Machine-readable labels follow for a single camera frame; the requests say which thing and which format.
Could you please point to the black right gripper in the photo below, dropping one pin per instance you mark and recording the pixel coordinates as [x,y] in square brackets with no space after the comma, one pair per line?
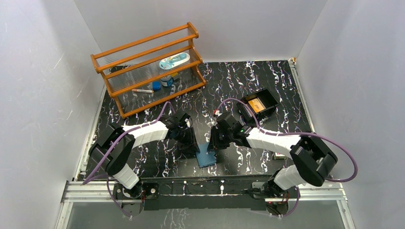
[214,143]

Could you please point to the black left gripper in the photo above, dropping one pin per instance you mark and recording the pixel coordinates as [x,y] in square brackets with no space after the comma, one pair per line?
[188,141]

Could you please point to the blue card holder wallet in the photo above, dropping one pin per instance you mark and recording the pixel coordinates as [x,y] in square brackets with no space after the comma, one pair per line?
[205,157]

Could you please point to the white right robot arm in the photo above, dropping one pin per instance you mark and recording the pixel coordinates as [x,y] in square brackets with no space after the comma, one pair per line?
[312,159]

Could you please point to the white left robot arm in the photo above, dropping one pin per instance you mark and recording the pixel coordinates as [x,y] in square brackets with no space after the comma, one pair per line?
[112,149]

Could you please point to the orange card in tray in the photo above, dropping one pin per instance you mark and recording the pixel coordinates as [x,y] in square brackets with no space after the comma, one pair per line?
[256,105]

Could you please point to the black card tray box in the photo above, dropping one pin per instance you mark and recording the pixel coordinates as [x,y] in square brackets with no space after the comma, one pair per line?
[263,103]

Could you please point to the small blue lidded jar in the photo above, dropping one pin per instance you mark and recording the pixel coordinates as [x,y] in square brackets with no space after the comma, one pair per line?
[167,81]

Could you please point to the blue small box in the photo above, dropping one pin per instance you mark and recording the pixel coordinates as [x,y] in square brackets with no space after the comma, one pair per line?
[156,86]

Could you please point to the white red small box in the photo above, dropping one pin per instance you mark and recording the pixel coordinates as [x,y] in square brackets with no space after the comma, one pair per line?
[278,156]

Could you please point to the white orange marker pen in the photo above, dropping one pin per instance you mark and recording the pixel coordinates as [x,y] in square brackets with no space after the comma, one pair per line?
[143,91]

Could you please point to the white blue packaged item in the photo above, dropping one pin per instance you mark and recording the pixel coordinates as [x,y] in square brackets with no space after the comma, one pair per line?
[174,61]

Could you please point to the orange wooden shelf rack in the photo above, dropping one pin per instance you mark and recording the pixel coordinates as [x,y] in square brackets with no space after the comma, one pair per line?
[136,66]

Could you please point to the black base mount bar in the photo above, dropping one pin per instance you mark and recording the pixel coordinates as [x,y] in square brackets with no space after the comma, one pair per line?
[204,192]

